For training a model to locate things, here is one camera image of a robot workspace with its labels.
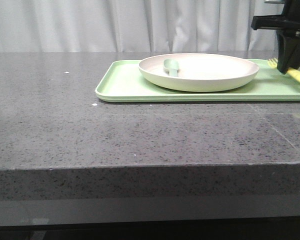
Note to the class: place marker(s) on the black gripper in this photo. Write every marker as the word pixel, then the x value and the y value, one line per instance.
pixel 287 26

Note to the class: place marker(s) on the yellow plastic fork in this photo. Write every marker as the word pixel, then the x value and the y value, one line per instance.
pixel 294 73

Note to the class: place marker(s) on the beige round plate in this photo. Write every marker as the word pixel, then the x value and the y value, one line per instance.
pixel 199 72

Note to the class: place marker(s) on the teal green plastic spoon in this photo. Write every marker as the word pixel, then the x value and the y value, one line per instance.
pixel 171 66

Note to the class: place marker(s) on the light green plastic tray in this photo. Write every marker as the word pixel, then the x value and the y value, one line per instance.
pixel 123 83

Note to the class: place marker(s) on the grey pleated curtain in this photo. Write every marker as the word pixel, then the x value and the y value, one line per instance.
pixel 134 25

